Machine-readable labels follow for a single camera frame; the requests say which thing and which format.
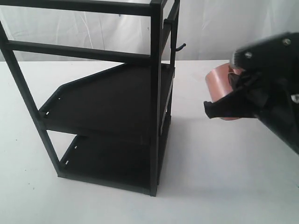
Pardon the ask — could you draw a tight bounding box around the black metal shelf rack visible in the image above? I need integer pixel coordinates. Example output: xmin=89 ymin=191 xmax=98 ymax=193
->
xmin=0 ymin=0 xmax=180 ymax=196

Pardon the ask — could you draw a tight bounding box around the terracotta ceramic mug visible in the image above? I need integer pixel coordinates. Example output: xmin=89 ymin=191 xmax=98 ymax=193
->
xmin=205 ymin=63 xmax=241 ymax=121

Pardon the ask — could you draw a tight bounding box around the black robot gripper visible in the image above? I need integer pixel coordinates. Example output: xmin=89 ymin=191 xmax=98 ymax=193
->
xmin=204 ymin=32 xmax=299 ymax=153

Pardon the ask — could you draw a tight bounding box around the black metal hook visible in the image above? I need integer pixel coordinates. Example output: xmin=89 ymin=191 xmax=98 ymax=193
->
xmin=162 ymin=19 xmax=186 ymax=52

